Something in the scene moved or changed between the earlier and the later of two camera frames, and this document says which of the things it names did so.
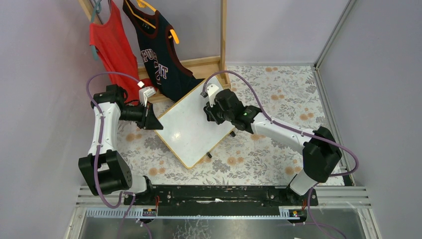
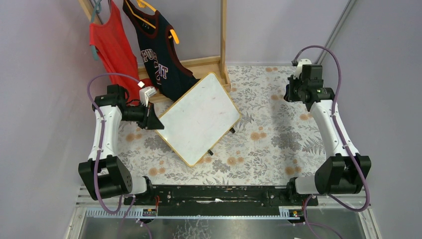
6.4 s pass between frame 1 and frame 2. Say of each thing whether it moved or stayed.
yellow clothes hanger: stayed
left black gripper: stayed
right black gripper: moved
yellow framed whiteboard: stayed
